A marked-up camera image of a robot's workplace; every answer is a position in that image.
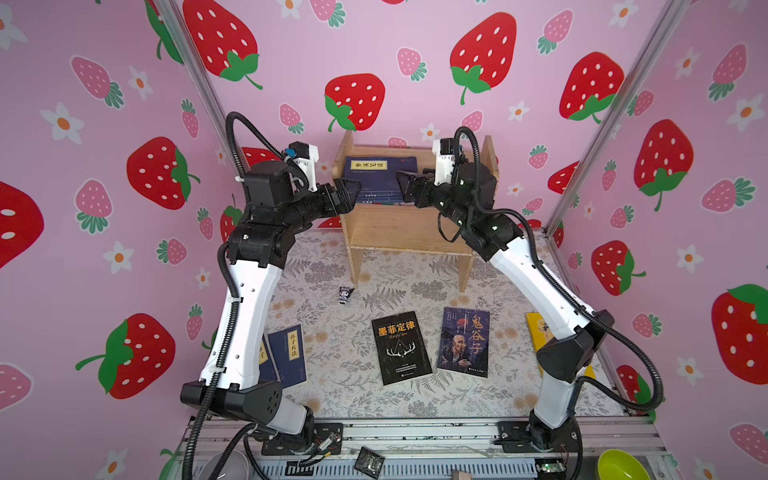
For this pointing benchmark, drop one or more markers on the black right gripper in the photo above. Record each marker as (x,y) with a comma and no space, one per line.
(411,191)

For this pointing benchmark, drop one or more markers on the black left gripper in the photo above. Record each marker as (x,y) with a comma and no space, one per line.
(321,198)

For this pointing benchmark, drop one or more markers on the navy book yellow label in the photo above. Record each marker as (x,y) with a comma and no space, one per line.
(385,196)

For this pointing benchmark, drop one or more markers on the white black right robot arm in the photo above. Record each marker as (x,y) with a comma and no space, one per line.
(505,240)

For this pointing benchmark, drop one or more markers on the navy book behind left arm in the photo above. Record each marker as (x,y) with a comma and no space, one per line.
(287,348)

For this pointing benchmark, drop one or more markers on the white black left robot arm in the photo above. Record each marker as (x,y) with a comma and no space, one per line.
(281,203)

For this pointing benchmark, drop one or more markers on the wooden two-tier shelf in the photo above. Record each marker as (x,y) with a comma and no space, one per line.
(394,228)

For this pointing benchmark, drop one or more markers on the Kuromi toy figurine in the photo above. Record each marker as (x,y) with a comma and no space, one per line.
(345,294)

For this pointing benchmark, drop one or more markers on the dark old man book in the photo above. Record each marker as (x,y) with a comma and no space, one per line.
(464,341)

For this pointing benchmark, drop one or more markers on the black antler cover book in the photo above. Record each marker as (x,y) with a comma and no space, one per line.
(400,347)

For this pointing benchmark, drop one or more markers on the yellow cartoon cover book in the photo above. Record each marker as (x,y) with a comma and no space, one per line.
(539,330)

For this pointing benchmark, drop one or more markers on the small black electronic module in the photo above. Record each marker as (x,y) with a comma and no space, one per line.
(369,463)

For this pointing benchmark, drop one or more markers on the grey bowl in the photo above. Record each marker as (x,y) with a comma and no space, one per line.
(237,467)

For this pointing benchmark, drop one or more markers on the lime green bowl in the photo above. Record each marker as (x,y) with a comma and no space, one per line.
(616,464)

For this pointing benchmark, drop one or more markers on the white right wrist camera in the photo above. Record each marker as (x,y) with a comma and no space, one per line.
(445,160)

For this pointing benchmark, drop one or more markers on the left aluminium corner post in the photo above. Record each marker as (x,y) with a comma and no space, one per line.
(174,38)

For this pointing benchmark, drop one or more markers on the aluminium corner post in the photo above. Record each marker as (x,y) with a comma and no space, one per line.
(663,29)
(174,38)

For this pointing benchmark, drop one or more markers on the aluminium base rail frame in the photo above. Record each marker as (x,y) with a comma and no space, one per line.
(476,448)

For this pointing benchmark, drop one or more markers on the right aluminium corner post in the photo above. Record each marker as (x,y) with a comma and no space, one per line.
(663,29)

